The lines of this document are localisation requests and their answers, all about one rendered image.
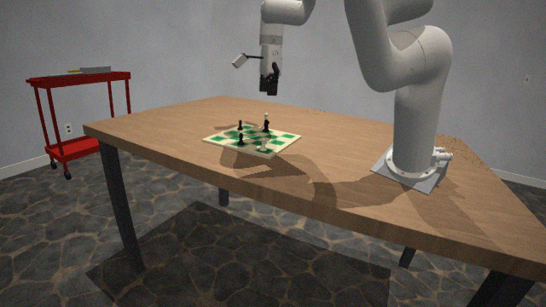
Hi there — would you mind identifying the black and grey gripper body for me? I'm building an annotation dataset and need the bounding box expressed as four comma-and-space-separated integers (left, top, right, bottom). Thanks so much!
259, 43, 282, 77

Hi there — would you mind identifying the green and cream chessboard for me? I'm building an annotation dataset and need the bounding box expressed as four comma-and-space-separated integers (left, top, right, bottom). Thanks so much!
202, 124, 302, 159

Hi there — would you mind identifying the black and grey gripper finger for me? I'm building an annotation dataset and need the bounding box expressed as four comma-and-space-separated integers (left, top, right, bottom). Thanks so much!
259, 75, 269, 92
267, 62, 280, 96

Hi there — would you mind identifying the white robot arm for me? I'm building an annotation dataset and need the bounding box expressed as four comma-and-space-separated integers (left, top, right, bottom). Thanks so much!
259, 0, 453, 181

